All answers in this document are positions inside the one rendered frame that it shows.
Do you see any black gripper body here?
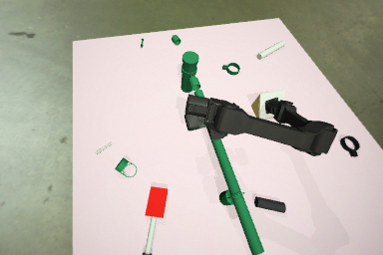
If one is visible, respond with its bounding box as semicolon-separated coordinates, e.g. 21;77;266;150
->
185;114;205;131

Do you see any pale grey cylinder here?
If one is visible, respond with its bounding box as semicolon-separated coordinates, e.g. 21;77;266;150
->
256;41;285;60

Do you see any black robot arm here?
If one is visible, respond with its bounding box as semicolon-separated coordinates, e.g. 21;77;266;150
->
185;95;338;156

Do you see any red rectangular block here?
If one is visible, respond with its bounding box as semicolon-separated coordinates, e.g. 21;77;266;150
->
143;186;168;255

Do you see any short dark grey cylinder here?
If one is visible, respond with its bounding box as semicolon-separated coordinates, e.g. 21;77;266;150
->
254;196;286;213

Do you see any green cup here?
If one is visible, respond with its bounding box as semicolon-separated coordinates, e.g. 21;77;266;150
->
182;65;201;91

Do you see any green plastic ring clip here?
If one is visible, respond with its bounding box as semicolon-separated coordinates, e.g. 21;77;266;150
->
222;63;240;76

